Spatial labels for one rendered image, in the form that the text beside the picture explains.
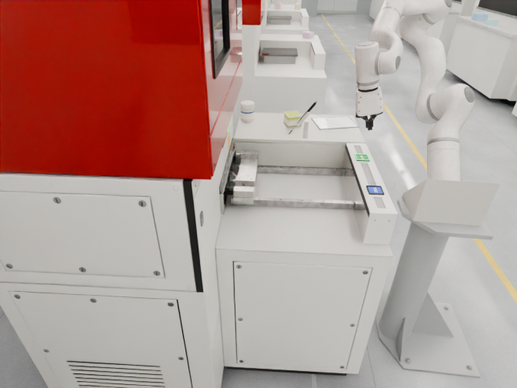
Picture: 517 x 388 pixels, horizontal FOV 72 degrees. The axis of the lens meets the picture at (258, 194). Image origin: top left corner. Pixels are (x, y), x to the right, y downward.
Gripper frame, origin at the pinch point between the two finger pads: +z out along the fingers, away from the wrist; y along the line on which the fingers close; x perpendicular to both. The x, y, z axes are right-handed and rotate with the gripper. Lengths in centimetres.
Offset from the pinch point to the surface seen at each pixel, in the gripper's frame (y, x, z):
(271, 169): -44.0, 8.1, 18.6
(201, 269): -61, -66, 7
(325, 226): -23.6, -30.9, 25.2
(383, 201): -2.1, -32.7, 15.4
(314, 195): -26.0, -9.2, 24.7
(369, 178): -3.6, -16.1, 15.5
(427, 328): 23, -18, 112
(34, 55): -78, -66, -57
